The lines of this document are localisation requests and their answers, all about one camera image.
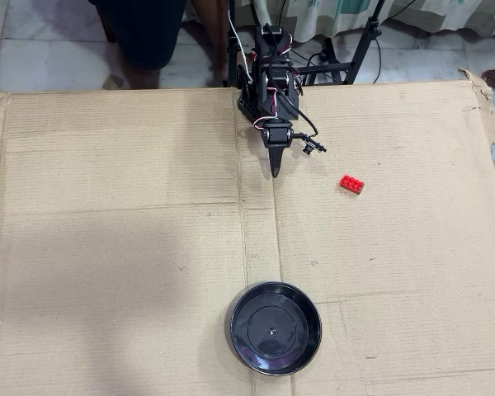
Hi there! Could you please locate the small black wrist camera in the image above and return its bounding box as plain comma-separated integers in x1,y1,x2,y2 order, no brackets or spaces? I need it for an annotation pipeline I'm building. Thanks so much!
290,130,328,158

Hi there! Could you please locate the black floor cable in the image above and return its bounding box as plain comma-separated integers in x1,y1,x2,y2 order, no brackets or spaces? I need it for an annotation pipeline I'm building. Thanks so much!
372,39,383,82

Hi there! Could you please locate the bare person leg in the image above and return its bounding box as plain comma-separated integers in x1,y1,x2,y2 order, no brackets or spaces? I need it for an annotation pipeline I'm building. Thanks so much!
121,61,163,90
188,0,229,83

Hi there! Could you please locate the black metal post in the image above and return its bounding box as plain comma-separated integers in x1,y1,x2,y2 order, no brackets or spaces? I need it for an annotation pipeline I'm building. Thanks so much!
225,24,238,88

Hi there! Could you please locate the red lego block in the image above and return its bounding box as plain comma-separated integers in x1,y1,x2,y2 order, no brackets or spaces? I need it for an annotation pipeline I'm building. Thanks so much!
339,174,365,196

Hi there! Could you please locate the patterned green white bedsheet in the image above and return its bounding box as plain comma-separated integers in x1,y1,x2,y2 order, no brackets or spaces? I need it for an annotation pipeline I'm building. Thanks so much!
182,0,495,44

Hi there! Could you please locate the round black plastic bin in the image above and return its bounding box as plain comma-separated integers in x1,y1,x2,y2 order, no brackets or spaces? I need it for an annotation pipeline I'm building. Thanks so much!
229,280,323,376

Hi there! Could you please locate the brown cardboard sheet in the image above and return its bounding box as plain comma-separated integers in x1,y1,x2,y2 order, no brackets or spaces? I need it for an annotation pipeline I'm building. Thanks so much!
0,68,495,396

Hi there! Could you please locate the white cable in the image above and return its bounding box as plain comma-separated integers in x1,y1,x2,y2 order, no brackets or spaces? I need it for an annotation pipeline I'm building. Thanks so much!
227,0,255,82

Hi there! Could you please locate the black tripod stand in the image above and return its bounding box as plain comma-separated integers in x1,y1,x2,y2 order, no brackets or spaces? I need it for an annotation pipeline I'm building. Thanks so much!
295,0,387,86

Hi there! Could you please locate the person in dark shorts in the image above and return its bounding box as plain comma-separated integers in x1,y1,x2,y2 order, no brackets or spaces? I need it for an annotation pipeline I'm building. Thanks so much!
86,0,190,72

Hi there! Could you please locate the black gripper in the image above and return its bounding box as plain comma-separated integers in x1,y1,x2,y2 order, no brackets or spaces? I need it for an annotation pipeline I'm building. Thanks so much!
260,119,295,180

